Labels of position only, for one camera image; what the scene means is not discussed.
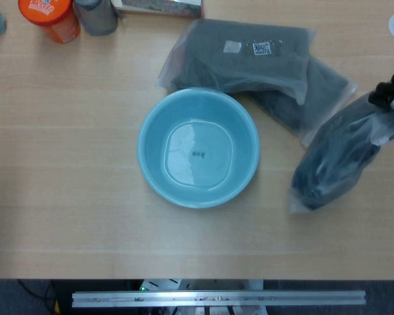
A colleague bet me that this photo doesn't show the dark bagged garment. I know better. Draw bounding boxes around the dark bagged garment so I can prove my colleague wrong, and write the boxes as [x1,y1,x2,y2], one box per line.
[288,94,394,216]

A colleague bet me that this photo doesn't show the orange cylindrical canister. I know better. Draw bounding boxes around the orange cylindrical canister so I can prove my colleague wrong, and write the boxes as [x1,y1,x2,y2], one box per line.
[18,0,81,45]

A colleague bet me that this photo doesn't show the grey cylindrical container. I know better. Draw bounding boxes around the grey cylindrical container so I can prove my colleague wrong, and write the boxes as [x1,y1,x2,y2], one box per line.
[72,0,119,37]

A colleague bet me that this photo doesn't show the light blue plastic bowl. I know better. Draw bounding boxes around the light blue plastic bowl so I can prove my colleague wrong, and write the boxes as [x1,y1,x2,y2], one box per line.
[137,87,261,209]

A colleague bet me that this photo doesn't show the floral pattern flat box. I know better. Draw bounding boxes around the floral pattern flat box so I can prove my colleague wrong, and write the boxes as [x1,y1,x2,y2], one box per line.
[110,0,206,19]

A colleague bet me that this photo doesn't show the aluminium profile rail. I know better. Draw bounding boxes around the aluminium profile rail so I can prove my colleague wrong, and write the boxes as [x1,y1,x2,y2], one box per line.
[71,289,367,308]

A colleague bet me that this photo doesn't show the grey bagged garment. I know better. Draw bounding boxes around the grey bagged garment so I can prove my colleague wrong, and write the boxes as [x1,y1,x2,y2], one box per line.
[246,55,359,148]

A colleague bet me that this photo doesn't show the translucent plastic bag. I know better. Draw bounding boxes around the translucent plastic bag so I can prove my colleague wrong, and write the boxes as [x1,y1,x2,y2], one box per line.
[156,18,317,106]

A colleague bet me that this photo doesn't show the black floor cable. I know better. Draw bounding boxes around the black floor cable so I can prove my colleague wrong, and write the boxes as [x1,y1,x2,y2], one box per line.
[18,278,58,315]

